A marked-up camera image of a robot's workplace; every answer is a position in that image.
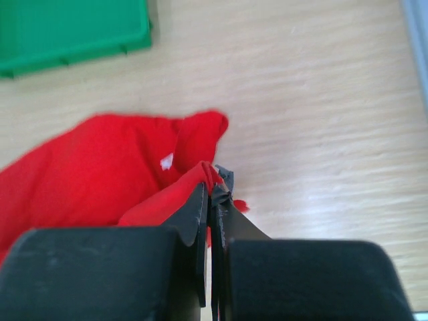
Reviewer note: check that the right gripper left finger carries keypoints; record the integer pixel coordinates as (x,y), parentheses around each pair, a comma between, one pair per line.
(111,273)

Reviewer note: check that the right aluminium frame post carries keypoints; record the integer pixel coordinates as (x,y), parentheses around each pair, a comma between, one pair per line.
(415,12)

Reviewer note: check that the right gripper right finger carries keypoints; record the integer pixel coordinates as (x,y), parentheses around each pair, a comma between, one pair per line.
(255,277)

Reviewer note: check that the red t shirt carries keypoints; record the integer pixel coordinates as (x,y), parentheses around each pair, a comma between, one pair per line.
(111,170)

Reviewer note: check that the green plastic tray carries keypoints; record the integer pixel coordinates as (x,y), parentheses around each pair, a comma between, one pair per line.
(37,35)

